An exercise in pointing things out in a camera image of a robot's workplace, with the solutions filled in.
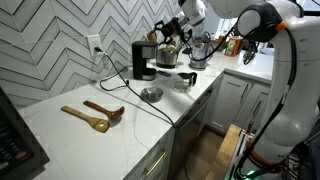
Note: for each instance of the dark wooden spoon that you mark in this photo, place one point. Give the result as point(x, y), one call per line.
point(106, 111)

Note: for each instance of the wooden cart top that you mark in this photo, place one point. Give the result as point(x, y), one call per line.
point(225, 153)

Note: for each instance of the colourful printed canister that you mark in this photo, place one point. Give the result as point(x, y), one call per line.
point(232, 46)

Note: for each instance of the white wall power outlet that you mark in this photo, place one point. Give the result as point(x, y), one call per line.
point(93, 43)

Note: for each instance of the black keypad appliance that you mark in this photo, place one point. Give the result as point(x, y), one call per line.
point(13, 146)

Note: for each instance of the black coffee maker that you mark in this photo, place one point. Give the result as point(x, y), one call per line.
point(141, 60)

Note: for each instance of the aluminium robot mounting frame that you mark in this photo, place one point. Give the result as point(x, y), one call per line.
point(241, 146)

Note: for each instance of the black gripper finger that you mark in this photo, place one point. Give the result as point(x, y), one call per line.
point(168, 40)
point(162, 24)

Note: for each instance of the glass kettle with steel rim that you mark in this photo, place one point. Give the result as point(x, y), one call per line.
point(201, 55)

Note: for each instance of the white corner kitchen cabinet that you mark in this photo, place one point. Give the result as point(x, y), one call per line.
point(233, 103)

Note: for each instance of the blue snack packet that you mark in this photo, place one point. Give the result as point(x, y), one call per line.
point(164, 73)

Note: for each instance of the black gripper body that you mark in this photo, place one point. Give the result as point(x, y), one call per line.
point(176, 27)

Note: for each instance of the steel utensil holder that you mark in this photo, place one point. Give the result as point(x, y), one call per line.
point(166, 59)

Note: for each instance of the dishwasher front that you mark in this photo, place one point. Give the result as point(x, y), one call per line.
point(193, 113)

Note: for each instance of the light slotted wooden spatula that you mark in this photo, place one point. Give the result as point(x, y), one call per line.
point(90, 120)

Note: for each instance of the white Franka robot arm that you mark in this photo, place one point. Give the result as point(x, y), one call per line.
point(296, 93)

